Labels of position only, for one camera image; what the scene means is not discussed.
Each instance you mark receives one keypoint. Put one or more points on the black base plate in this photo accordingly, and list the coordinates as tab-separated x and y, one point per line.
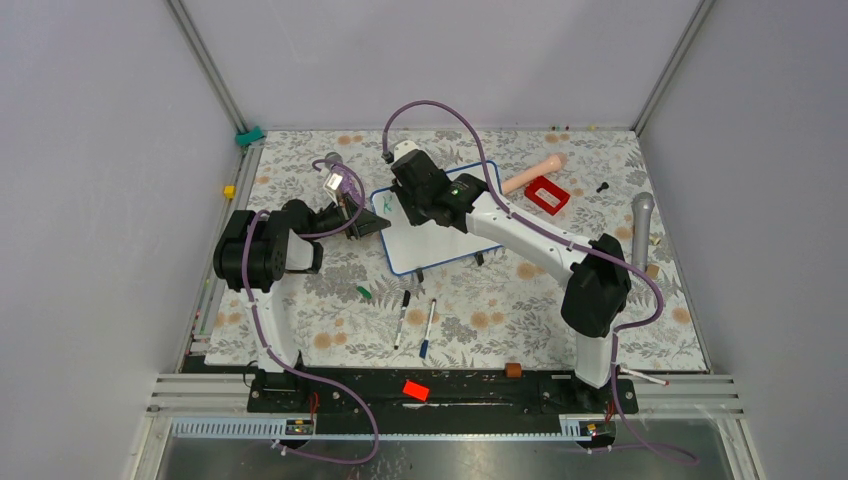
354	401

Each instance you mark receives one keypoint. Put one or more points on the green marker cap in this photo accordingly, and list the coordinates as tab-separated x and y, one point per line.
364	292

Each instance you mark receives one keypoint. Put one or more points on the pink microphone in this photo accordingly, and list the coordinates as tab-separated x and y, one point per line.
553	163

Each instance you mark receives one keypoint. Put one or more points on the teal corner clamp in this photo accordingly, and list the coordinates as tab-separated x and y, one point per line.
249	137

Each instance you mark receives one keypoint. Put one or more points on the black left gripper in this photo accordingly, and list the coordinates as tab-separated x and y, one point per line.
367	224

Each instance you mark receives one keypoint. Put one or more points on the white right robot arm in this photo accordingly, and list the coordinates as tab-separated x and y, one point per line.
592	273

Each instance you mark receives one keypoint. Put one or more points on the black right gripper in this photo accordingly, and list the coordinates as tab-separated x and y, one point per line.
414	217

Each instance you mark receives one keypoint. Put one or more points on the blue framed whiteboard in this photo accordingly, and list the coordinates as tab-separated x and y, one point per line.
411	248

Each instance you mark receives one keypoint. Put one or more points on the silver microphone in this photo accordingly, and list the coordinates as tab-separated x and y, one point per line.
642	205

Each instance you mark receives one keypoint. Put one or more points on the floral patterned table mat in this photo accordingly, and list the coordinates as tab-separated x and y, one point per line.
507	310

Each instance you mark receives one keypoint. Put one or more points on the yellow small cube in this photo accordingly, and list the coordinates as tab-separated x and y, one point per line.
229	191

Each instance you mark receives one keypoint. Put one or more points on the brown small block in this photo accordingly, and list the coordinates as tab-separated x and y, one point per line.
513	370

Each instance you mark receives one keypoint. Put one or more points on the black whiteboard marker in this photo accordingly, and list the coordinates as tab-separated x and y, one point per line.
401	318

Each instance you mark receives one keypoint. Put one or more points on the red flat card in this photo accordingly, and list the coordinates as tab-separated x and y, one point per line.
416	391

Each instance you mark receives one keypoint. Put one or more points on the purple glitter microphone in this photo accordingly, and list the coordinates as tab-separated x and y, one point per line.
334	162

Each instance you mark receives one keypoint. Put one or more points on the blue whiteboard marker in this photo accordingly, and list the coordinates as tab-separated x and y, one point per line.
428	328

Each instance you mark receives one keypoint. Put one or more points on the red rectangular frame block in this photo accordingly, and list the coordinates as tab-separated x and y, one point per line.
546	195

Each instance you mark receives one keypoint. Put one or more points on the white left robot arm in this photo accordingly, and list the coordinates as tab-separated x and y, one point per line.
257	249

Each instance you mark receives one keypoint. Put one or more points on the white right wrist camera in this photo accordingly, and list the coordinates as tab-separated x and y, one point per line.
405	150

